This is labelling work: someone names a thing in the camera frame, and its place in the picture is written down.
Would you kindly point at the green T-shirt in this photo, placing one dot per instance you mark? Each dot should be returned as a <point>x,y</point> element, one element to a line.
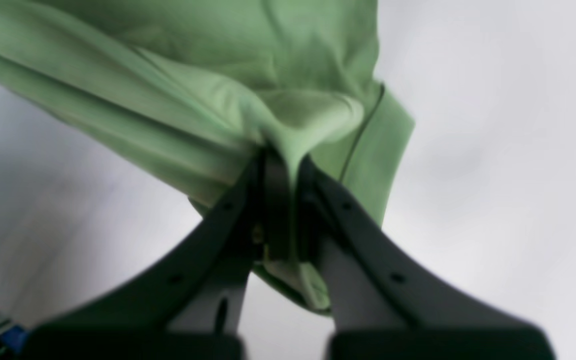
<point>188,90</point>

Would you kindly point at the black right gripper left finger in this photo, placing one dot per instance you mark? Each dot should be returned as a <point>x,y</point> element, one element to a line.
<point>186,306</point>

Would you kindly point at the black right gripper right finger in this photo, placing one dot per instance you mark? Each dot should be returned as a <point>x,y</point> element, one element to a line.
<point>385,305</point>

